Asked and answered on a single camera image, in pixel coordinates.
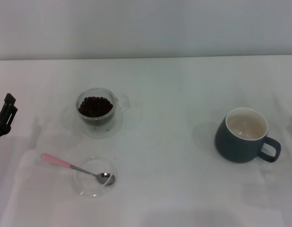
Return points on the clear double-wall glass cup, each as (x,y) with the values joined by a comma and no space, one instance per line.
(98,121)

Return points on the small clear glass dish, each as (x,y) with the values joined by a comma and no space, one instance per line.
(89,186)

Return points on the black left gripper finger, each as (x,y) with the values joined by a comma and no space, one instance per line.
(11,116)
(7,104)

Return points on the dark blue ceramic mug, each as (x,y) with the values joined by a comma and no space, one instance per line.
(231,146)

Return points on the pile of coffee beans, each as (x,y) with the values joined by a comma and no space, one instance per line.
(96,107)

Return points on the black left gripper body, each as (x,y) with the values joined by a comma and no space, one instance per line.
(0,127)

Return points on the large clear glass saucer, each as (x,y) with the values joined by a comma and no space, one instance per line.
(116,125)

